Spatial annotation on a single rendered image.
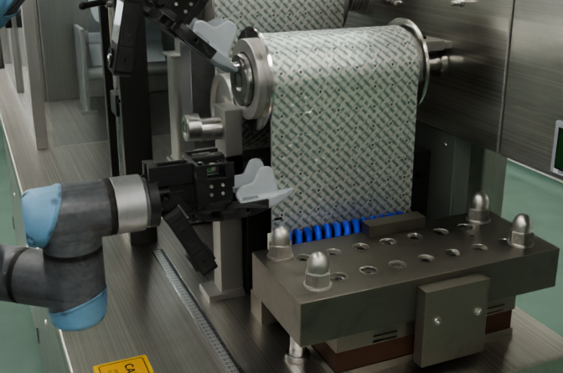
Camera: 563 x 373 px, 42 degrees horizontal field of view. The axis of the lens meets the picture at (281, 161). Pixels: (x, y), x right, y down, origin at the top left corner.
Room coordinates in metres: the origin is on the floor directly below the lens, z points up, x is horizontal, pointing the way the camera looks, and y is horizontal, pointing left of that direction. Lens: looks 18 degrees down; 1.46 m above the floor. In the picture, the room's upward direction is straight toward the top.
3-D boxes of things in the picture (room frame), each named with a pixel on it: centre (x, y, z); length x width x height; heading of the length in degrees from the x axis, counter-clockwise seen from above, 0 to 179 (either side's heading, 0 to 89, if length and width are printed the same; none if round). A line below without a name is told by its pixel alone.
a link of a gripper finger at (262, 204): (0.94, 0.06, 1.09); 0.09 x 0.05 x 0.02; 112
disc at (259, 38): (1.03, 0.04, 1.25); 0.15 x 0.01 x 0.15; 23
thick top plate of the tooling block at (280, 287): (0.93, -0.17, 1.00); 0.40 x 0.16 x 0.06; 113
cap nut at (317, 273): (0.83, -0.05, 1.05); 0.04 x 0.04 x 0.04
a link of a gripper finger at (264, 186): (0.96, 0.02, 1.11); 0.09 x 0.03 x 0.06; 112
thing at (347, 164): (1.03, -0.09, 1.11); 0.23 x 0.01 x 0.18; 113
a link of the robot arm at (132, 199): (0.90, 0.20, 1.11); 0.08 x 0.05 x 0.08; 23
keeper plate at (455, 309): (0.85, -0.22, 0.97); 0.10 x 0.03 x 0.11; 113
